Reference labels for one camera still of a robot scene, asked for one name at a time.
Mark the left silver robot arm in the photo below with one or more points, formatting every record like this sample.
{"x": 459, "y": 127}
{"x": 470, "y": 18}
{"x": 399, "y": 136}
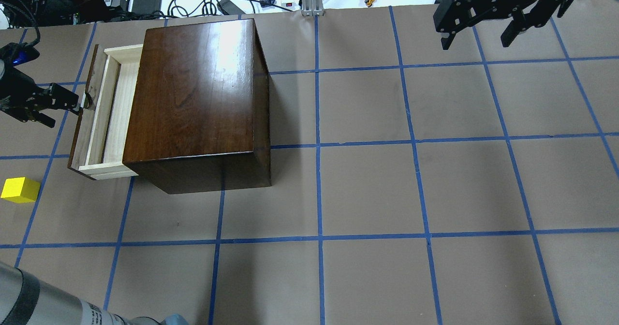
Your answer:
{"x": 25, "y": 299}

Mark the dark wooden drawer cabinet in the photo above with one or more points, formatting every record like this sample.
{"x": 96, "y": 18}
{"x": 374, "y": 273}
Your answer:
{"x": 199, "y": 120}

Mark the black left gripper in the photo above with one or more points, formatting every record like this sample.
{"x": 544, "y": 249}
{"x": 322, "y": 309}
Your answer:
{"x": 13, "y": 89}

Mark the light wood drawer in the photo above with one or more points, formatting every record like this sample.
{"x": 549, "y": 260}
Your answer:
{"x": 102, "y": 126}

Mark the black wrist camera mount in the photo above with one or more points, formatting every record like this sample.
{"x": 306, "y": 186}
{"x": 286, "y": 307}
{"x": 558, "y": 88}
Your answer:
{"x": 16, "y": 54}

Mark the yellow block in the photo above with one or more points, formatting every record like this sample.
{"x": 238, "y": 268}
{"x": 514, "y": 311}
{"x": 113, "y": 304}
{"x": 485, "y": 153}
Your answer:
{"x": 20, "y": 190}

